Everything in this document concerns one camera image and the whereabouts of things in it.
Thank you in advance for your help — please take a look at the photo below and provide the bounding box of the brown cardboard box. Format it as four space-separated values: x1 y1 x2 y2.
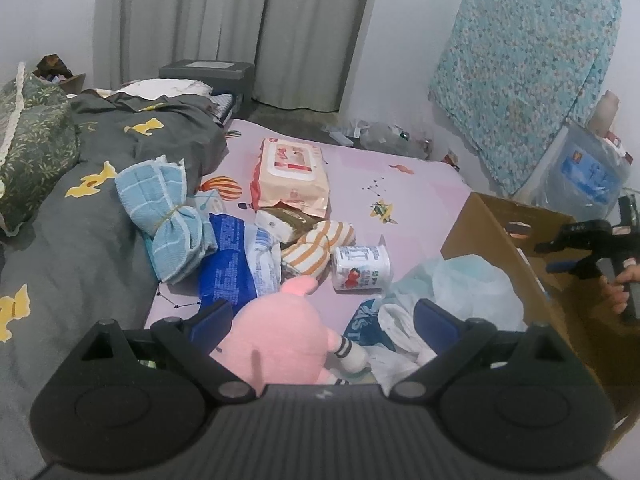
440 192 640 441

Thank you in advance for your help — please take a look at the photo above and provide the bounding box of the large blue water jug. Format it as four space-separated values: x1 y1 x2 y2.
540 122 631 221

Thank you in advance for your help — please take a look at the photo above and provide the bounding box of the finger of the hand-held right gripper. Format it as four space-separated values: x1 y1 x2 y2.
533 221 614 257
545 257 601 281

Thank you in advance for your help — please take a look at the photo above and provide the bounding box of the white plastic bag blue print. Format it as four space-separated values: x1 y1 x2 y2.
345 254 526 396

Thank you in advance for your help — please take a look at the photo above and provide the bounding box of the orange striped cloth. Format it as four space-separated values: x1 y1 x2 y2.
280 220 356 278

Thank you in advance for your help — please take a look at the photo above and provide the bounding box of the brown box with clutter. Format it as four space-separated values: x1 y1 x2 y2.
32 54 87 95

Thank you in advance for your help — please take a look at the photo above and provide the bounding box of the blue checked towel bundle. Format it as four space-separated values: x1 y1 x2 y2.
115 156 218 283

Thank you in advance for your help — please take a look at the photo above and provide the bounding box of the green leaf print pillow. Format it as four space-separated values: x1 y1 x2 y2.
0 62 81 236

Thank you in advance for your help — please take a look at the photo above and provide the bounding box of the pile of clear plastic wrappers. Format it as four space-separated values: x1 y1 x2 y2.
322 119 436 158

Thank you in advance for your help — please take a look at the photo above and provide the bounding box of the grey curtain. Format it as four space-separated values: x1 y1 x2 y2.
220 0 386 112
94 0 233 88

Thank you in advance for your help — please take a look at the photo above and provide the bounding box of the pink wet wipes packet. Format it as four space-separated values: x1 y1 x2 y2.
249 137 331 213

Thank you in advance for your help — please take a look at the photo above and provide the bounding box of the teal floral mattress pad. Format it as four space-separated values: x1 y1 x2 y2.
429 0 623 196

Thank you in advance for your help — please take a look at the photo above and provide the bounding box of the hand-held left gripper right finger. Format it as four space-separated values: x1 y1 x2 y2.
387 298 576 403

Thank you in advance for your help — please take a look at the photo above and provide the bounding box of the pink printed bedsheet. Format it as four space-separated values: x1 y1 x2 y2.
145 119 476 331

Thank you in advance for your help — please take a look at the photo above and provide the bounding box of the pink plush toy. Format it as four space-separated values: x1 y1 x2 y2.
209 275 373 386

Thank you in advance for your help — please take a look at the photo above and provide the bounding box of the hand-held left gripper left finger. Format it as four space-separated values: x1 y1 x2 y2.
70 301 258 403

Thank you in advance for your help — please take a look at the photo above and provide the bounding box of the gold tissue packet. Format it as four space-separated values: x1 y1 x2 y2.
255 201 317 241

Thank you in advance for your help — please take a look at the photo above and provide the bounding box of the grey storage box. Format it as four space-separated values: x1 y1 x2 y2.
159 59 256 106

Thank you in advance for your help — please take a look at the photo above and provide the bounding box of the blue white plastic packet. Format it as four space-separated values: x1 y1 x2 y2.
197 212 283 318

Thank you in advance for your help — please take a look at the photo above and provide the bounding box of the person's right hand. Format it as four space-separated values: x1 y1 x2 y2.
600 262 640 316

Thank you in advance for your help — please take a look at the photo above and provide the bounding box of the white pillow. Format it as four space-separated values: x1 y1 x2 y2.
112 79 213 103

